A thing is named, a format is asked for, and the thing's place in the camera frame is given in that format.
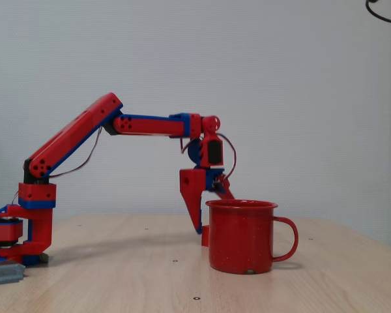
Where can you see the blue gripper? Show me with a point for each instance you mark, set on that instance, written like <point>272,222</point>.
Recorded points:
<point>193,185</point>

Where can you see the small red block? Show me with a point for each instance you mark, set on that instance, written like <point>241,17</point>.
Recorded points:
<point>205,235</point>

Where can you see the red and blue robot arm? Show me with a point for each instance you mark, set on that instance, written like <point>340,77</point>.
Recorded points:
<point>68,137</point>

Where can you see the red enamel mug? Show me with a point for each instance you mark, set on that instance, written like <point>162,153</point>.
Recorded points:
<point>241,238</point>

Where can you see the grey metal table clamp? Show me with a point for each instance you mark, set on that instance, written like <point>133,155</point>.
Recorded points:
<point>6,272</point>

